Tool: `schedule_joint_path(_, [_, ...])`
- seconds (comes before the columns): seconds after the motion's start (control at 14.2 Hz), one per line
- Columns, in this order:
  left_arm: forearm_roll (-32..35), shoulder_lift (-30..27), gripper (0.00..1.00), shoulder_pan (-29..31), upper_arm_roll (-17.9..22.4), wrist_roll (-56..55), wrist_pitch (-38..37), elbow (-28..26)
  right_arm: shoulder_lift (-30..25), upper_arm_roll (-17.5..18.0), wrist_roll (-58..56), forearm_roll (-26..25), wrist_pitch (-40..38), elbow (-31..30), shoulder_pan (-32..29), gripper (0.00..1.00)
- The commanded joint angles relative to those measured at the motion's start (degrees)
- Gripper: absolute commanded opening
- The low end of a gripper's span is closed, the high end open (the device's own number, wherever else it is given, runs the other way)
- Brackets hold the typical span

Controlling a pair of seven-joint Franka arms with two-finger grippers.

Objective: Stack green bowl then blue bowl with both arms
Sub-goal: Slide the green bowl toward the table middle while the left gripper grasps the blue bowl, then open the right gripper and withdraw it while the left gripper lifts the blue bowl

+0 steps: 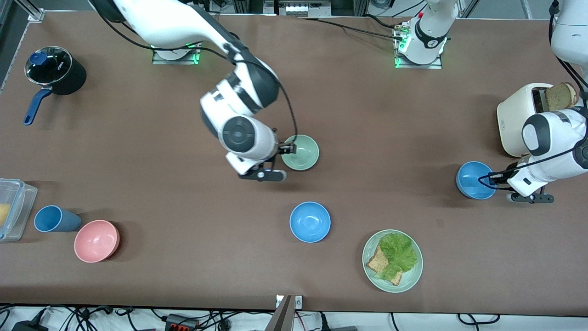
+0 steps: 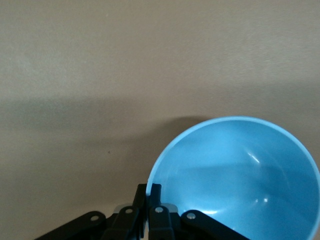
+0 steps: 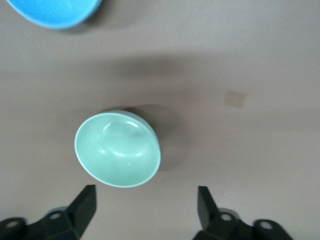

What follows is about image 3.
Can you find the green bowl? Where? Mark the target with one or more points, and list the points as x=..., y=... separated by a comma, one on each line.
x=117, y=155

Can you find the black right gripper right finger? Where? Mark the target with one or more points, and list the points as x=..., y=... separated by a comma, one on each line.
x=222, y=225

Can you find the blue bowl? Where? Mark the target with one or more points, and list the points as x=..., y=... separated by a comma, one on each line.
x=55, y=12

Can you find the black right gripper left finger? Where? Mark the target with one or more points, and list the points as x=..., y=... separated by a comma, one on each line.
x=57, y=225

